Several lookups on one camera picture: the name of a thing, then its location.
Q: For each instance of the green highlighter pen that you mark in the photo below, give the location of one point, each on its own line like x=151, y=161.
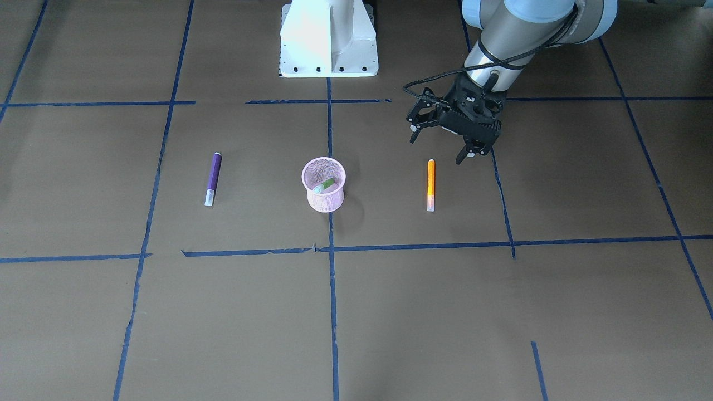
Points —
x=324, y=186

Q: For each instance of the purple marker pen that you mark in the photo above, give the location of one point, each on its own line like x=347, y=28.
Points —
x=213, y=178

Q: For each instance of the pink mesh pen holder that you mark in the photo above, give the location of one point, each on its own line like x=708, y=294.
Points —
x=324, y=179

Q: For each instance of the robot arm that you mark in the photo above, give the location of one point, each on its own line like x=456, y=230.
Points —
x=512, y=33

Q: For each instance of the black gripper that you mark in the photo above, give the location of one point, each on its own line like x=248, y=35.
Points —
x=449, y=106

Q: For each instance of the orange highlighter pen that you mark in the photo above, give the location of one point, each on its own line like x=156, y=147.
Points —
x=430, y=185

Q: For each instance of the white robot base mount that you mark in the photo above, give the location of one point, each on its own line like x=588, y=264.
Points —
x=328, y=39

